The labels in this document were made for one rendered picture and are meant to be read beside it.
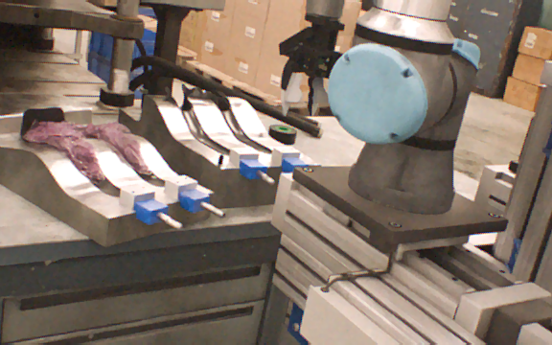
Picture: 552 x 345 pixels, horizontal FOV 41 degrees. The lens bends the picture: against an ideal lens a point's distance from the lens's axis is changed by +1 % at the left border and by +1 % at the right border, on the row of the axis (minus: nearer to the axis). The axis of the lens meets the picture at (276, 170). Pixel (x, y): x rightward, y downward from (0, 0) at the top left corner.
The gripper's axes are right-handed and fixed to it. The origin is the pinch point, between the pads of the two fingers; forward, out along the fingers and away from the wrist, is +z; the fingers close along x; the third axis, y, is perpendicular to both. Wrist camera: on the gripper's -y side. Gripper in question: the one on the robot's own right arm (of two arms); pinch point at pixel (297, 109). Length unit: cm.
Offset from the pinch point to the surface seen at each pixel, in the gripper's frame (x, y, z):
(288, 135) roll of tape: 27.0, -34.6, 18.0
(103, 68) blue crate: 122, -381, 87
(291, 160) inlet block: -0.7, 2.6, 10.5
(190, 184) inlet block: -27.1, 6.7, 12.9
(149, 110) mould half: -17.7, -31.4, 10.4
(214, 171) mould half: -17.7, -0.3, 13.4
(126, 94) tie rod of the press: -5, -71, 18
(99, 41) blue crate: 121, -393, 70
